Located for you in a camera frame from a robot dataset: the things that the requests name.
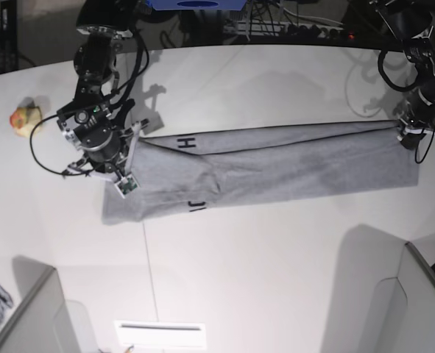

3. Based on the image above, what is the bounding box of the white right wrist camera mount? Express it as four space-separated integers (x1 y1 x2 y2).
64 119 150 198

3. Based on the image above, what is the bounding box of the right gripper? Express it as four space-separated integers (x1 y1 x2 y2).
75 124 136 175

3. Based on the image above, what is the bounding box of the grey partition panel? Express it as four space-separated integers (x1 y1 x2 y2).
0 266 81 353
320 242 435 352

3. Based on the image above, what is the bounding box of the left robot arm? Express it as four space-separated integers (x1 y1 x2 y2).
370 1 435 150

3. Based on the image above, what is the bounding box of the crumpled yellow red paper ball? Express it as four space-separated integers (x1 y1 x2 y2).
10 107 43 138

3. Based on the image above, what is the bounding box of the grey T-shirt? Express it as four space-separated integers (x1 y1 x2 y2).
102 121 419 225

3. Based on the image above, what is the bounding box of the blue box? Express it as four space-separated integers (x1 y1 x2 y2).
147 0 247 11

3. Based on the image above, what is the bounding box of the black power strip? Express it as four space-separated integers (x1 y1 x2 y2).
282 24 356 40

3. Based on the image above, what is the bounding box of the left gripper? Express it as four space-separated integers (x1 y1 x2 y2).
397 124 429 151

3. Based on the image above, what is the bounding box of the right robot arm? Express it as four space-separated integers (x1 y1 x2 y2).
57 1 146 176

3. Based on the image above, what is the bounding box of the right grey partition panel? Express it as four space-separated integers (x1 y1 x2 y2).
320 242 435 352

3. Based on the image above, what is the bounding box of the left grey partition panel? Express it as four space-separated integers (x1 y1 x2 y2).
0 266 81 353

